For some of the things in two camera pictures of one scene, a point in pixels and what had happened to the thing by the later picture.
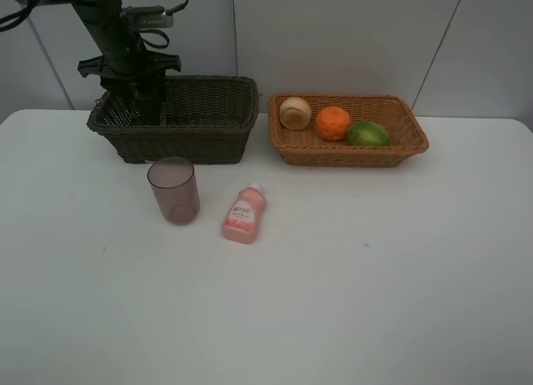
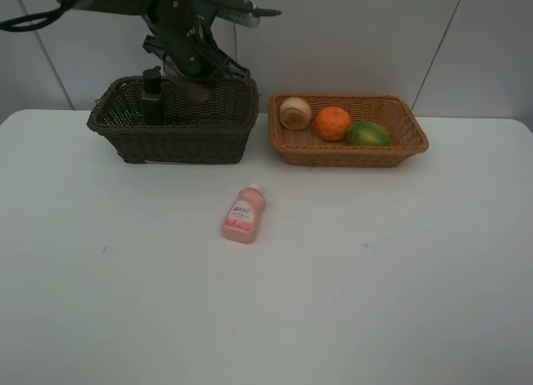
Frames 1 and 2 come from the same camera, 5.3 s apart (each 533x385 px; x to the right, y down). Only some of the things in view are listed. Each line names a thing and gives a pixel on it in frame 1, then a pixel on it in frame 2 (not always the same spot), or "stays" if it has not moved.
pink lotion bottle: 243,214 stays
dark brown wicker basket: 207,118 stays
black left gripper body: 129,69 → 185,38
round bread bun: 295,113 stays
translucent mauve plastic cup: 175,185 → 196,92
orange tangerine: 332,122 stays
